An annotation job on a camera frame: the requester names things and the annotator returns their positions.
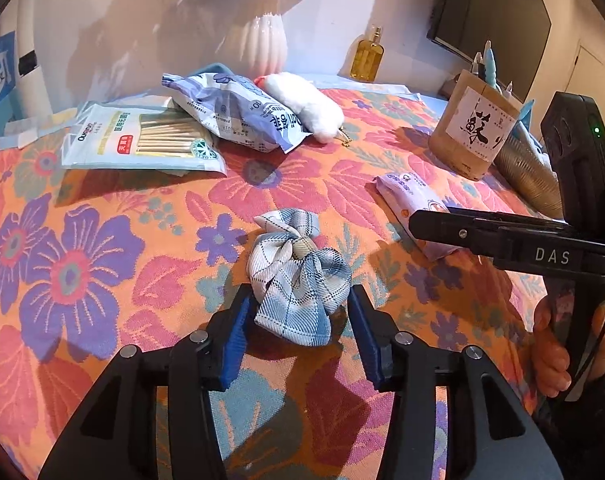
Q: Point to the white door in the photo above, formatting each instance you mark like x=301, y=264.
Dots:
x=597, y=80

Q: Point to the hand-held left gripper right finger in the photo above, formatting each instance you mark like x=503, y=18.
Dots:
x=370, y=340

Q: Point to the white tube with black band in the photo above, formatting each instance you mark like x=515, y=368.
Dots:
x=27, y=95

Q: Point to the purple white wipes packet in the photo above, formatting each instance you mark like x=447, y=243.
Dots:
x=232, y=105

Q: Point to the light blue fabric item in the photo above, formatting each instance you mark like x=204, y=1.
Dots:
x=529, y=130

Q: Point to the white fluffy plush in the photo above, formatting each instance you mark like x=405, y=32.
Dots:
x=307, y=105

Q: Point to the black monitor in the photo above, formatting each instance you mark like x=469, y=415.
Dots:
x=492, y=10

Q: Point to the blue grey cloth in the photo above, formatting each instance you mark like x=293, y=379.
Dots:
x=212, y=71

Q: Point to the yellow perfume bottle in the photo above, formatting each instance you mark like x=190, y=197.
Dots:
x=367, y=60

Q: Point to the white ribbed vase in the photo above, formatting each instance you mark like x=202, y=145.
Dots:
x=267, y=45

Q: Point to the clear pen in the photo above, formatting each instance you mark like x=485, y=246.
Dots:
x=478, y=66

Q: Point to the blue plaid fabric bow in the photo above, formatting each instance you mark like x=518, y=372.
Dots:
x=292, y=285

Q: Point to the floral orange tablecloth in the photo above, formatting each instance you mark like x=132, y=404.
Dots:
x=82, y=260

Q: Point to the person's right hand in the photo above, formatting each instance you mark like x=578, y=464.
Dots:
x=549, y=355

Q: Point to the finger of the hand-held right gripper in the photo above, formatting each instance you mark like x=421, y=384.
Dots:
x=457, y=230

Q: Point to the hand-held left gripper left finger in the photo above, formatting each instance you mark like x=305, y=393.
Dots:
x=235, y=340

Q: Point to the small lavender tissue pack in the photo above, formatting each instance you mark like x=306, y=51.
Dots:
x=407, y=195

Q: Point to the brown cardboard pen holder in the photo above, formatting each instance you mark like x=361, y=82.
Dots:
x=462, y=150

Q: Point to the white pen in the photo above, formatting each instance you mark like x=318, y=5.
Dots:
x=508, y=91

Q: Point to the cotton swab packet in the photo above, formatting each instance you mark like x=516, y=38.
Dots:
x=107, y=140

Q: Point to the light blue under sheet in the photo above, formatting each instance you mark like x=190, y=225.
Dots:
x=332, y=81

